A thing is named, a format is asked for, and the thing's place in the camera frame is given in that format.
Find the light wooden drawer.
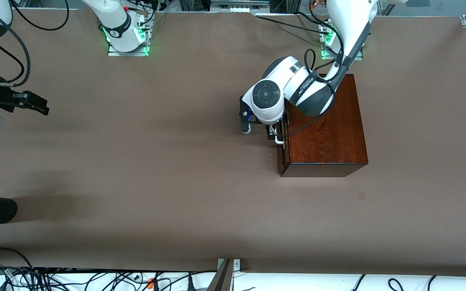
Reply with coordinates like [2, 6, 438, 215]
[269, 121, 290, 164]

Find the dark brown wooden cabinet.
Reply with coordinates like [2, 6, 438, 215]
[278, 74, 368, 177]

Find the white power strip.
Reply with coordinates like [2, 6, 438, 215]
[210, 0, 271, 13]

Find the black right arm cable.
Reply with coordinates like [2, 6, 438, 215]
[11, 0, 70, 31]
[0, 12, 31, 87]

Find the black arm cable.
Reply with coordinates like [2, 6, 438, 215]
[0, 12, 31, 87]
[275, 0, 357, 138]
[11, 0, 70, 31]

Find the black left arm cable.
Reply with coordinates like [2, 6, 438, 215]
[275, 0, 357, 138]

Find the black base cable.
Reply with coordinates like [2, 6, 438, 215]
[255, 14, 324, 34]
[296, 11, 327, 27]

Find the aluminium arm base plate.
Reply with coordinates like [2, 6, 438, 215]
[108, 11, 150, 56]
[321, 22, 365, 61]

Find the aluminium frame bracket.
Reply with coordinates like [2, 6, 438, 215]
[217, 259, 241, 272]

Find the black arched cable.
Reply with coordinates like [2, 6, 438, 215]
[0, 247, 34, 269]

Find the dark metal post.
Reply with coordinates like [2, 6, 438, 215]
[207, 259, 234, 291]

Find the black cable bundle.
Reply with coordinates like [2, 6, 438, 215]
[0, 263, 217, 291]

